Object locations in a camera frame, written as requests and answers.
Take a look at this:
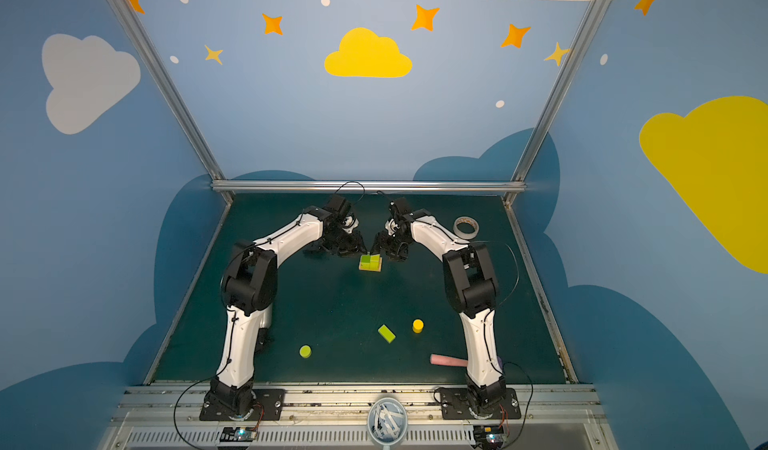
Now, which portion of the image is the aluminium frame rear bar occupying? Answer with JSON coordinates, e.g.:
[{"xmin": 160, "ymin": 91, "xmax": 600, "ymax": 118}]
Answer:
[{"xmin": 211, "ymin": 180, "xmax": 526, "ymax": 194}]

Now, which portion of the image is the yellow cylinder block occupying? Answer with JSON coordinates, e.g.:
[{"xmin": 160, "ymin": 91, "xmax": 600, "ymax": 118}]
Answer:
[{"xmin": 412, "ymin": 319, "xmax": 424, "ymax": 334}]

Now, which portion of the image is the round bowl with white pieces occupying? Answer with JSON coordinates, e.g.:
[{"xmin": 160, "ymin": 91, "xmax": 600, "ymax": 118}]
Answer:
[{"xmin": 366, "ymin": 397, "xmax": 408, "ymax": 449}]

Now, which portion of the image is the aluminium frame left post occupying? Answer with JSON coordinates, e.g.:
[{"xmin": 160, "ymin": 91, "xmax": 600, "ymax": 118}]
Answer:
[{"xmin": 106, "ymin": 0, "xmax": 226, "ymax": 183}]

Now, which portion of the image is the white tape roll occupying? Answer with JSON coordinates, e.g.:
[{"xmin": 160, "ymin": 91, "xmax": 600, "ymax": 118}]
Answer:
[{"xmin": 453, "ymin": 216, "xmax": 480, "ymax": 240}]

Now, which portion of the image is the right green circuit board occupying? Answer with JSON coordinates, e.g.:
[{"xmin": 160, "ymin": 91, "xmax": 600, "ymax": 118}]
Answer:
[{"xmin": 472, "ymin": 426, "xmax": 506, "ymax": 450}]

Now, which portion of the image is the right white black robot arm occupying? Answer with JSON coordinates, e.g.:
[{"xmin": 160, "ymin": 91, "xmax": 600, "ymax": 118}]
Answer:
[{"xmin": 373, "ymin": 198, "xmax": 507, "ymax": 417}]

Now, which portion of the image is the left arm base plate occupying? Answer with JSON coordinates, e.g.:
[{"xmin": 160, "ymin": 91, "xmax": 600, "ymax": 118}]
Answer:
[{"xmin": 199, "ymin": 387, "xmax": 285, "ymax": 422}]

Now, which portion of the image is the pink purple brush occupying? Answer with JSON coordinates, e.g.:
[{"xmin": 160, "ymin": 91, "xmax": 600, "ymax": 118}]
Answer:
[{"xmin": 429, "ymin": 354, "xmax": 501, "ymax": 371}]

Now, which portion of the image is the green circuit board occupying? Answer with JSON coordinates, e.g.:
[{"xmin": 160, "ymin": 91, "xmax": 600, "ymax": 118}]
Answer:
[
  {"xmin": 472, "ymin": 426, "xmax": 506, "ymax": 450},
  {"xmin": 219, "ymin": 427, "xmax": 258, "ymax": 444}
]

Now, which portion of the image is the aluminium frame post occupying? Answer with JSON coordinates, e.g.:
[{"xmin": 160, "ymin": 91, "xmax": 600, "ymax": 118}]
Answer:
[
  {"xmin": 106, "ymin": 0, "xmax": 226, "ymax": 183},
  {"xmin": 503, "ymin": 0, "xmax": 613, "ymax": 209}
]

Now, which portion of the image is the left green circuit board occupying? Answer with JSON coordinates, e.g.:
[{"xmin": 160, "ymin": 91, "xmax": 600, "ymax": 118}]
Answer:
[{"xmin": 219, "ymin": 427, "xmax": 258, "ymax": 444}]

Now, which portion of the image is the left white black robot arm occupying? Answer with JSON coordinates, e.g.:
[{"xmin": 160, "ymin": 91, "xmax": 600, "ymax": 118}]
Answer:
[{"xmin": 203, "ymin": 194, "xmax": 366, "ymax": 420}]

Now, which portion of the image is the silver metal bottle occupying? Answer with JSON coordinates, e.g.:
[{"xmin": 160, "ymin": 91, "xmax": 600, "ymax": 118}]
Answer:
[{"xmin": 255, "ymin": 305, "xmax": 273, "ymax": 353}]

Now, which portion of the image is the aluminium frame right post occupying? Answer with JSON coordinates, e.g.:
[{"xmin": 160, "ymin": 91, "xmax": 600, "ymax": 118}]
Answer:
[{"xmin": 503, "ymin": 0, "xmax": 613, "ymax": 209}]

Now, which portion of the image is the aluminium front rail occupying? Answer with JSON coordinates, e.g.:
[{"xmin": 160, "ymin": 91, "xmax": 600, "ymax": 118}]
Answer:
[{"xmin": 98, "ymin": 383, "xmax": 618, "ymax": 449}]

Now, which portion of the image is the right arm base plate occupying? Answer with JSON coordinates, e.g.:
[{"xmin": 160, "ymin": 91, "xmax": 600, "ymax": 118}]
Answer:
[{"xmin": 433, "ymin": 387, "xmax": 522, "ymax": 420}]

